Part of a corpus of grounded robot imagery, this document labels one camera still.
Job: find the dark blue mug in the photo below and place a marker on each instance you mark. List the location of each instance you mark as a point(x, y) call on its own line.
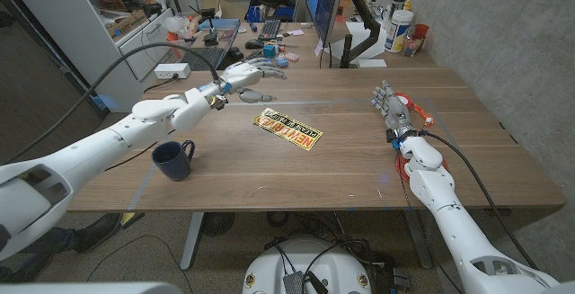
point(173, 163)

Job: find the black leather shoe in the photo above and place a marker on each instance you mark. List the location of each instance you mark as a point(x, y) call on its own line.
point(96, 233)

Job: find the red round disc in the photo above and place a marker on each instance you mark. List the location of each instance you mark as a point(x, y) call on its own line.
point(401, 171)

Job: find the white paper sheet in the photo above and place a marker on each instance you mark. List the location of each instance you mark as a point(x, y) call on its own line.
point(359, 38)

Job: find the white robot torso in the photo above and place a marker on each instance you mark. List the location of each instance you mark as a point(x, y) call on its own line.
point(332, 267)

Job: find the grey table leg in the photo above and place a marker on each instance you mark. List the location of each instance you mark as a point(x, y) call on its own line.
point(192, 240)
point(418, 240)

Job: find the white shelf cabinet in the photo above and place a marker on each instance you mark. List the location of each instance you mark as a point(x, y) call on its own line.
point(90, 24)

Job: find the black keyboard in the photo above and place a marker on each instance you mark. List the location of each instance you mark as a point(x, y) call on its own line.
point(269, 29)

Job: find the computer monitor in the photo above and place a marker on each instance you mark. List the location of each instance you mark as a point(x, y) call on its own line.
point(323, 2)

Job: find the red plastic cup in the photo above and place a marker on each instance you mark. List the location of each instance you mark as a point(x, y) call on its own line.
point(418, 38)

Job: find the yellow bottle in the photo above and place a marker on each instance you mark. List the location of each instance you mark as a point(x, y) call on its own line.
point(407, 5)

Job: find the open laptop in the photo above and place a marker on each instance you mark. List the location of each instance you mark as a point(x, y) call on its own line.
point(204, 58)

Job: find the small blue cube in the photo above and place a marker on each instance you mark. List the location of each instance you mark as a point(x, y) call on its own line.
point(269, 51)

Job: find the yellow new driver bumper sticker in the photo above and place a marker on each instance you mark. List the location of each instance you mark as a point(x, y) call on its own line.
point(287, 128)

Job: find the white wipes canister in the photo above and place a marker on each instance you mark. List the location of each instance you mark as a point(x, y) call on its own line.
point(397, 31)

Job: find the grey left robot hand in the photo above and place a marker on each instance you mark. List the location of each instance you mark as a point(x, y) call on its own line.
point(245, 73)

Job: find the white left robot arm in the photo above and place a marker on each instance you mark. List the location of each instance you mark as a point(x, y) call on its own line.
point(90, 154)

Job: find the cardboard box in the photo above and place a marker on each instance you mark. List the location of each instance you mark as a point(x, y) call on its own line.
point(126, 24)

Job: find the flat white box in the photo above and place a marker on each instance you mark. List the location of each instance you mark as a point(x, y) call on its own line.
point(372, 63)

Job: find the small blue white object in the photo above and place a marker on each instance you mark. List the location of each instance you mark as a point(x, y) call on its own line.
point(282, 61)

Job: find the black computer mouse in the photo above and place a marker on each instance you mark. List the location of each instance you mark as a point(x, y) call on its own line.
point(254, 44)

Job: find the round black floor fan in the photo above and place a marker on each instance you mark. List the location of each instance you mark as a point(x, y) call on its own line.
point(218, 224)

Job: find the dark trouser leg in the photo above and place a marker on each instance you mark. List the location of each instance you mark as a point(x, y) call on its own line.
point(54, 240)

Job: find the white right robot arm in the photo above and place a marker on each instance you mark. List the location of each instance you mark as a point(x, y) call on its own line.
point(458, 231)

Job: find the small pink object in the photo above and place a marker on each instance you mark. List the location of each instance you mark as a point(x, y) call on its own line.
point(292, 57)

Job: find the white power strip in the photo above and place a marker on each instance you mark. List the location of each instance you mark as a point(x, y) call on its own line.
point(170, 70)

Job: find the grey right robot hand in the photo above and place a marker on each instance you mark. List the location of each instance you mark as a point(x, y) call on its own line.
point(395, 112)

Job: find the blue storage bin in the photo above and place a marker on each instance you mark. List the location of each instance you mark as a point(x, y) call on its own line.
point(283, 13)

